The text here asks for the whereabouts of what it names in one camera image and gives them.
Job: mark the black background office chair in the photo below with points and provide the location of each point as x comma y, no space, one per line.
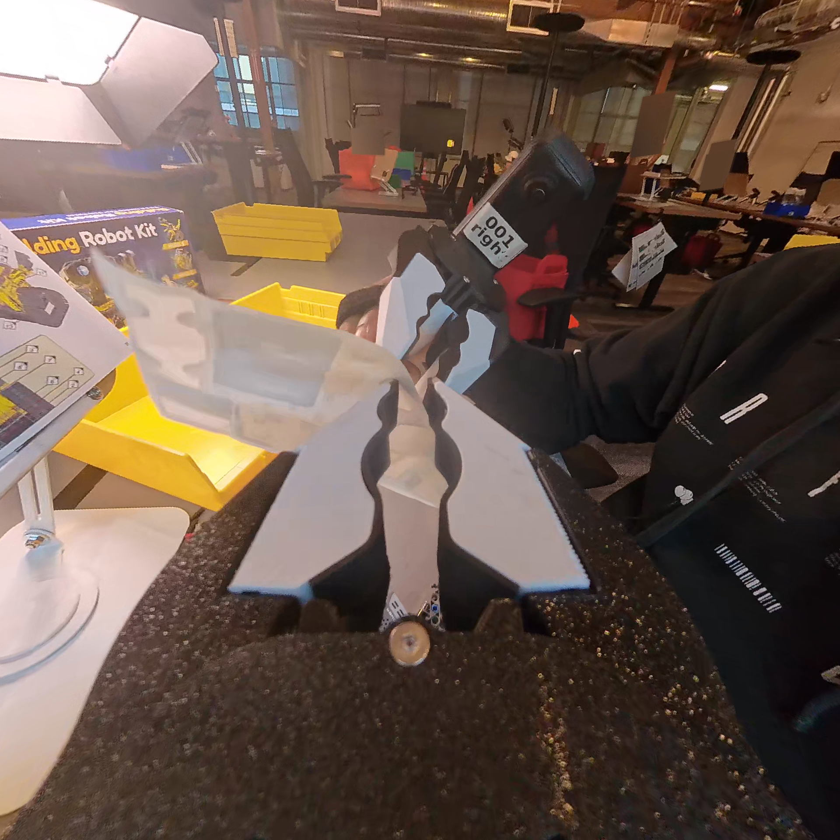
604,223

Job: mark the red armchair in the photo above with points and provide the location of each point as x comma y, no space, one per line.
531,295

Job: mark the person's right forearm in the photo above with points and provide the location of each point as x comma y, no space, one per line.
590,380

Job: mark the yellow plastic storage bin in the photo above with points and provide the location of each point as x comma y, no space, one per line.
164,446
275,229

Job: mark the black wall screen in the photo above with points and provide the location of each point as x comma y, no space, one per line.
433,128

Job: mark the colourful folding panels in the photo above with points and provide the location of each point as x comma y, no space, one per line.
397,172

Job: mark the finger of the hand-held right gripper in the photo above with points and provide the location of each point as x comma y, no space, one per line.
476,348
403,302

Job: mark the wooden background desk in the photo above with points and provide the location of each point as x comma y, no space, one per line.
689,210

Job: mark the orange beanbag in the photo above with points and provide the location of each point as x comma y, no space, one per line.
358,167

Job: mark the grid pane window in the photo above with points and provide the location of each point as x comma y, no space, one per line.
256,92

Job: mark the blue printed cardboard box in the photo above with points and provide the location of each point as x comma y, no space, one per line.
118,243

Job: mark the white sticker sheet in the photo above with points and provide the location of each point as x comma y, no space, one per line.
262,367

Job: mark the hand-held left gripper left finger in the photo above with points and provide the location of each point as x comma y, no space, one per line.
308,525

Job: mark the white studio light panel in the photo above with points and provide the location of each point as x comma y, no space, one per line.
65,52

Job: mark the person's right hand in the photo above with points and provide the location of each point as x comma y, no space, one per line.
367,328

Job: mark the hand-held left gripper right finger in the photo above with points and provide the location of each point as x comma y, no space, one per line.
518,525

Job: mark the white book stand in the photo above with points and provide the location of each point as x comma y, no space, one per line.
79,590

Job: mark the person in black hoodie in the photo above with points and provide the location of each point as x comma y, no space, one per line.
754,492

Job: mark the white printed paper sign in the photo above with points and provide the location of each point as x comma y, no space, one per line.
646,256

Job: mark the robot model instruction booklet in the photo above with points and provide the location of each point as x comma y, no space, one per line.
46,341

